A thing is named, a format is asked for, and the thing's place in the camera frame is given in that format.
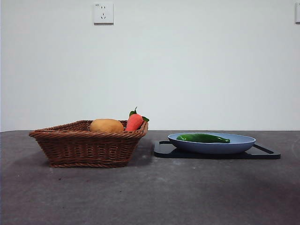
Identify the green pepper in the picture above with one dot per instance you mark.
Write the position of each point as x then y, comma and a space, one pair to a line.
201, 138

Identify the orange carrot with green leaves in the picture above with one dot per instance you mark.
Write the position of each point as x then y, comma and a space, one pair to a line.
133, 123

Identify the dark cutting board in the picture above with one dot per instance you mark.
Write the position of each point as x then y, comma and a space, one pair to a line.
164, 152

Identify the yellow-brown potato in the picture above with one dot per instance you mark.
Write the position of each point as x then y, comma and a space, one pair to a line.
106, 126

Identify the blue-grey plate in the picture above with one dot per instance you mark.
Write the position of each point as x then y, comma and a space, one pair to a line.
211, 148

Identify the brown wicker basket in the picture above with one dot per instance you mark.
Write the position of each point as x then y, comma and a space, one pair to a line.
89, 150

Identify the white wall socket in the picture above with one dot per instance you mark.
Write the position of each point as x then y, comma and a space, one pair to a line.
103, 14
297, 14

